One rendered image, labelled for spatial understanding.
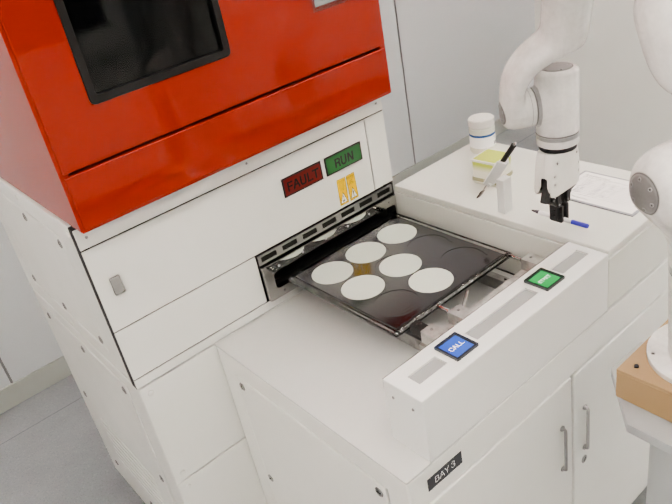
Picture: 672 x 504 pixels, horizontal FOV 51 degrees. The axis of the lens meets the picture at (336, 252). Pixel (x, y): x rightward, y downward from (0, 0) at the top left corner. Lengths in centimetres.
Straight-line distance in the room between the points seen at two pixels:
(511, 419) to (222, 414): 71
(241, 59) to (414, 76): 262
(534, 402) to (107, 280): 89
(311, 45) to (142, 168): 46
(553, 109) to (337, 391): 70
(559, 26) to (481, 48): 309
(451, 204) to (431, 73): 243
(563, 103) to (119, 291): 95
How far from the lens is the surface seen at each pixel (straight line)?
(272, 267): 167
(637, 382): 134
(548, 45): 137
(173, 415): 170
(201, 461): 181
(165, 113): 140
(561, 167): 151
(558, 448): 165
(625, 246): 158
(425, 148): 419
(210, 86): 144
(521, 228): 163
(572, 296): 145
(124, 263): 149
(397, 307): 150
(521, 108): 142
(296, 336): 161
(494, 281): 166
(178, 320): 159
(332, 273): 166
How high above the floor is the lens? 176
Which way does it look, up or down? 30 degrees down
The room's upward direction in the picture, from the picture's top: 11 degrees counter-clockwise
